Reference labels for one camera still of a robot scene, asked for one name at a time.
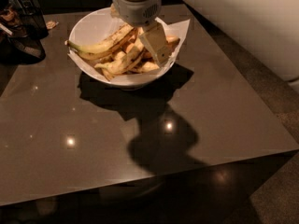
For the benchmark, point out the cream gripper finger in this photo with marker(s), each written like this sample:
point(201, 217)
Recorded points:
point(113, 11)
point(154, 40)

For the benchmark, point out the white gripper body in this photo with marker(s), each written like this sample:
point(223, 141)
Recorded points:
point(135, 12)

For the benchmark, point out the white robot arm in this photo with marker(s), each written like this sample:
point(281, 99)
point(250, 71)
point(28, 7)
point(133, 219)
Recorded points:
point(268, 29)

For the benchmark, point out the white bowl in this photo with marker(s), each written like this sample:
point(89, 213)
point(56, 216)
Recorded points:
point(93, 28)

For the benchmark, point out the long spotted banana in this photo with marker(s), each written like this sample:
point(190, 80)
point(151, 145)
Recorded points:
point(106, 44)

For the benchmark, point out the white paper liner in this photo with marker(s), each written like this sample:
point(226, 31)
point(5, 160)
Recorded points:
point(182, 28)

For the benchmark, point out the pale fruit piece bottom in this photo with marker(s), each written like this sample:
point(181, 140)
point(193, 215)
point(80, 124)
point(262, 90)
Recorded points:
point(144, 67)

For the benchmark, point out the small crumpled wrapper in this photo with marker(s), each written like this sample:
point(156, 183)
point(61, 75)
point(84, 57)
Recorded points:
point(51, 24)

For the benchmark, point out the black mesh basket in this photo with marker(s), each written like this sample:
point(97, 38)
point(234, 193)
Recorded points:
point(33, 17)

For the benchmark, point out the dark appliance with strap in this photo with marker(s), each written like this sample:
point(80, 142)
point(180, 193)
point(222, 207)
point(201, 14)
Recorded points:
point(21, 46)

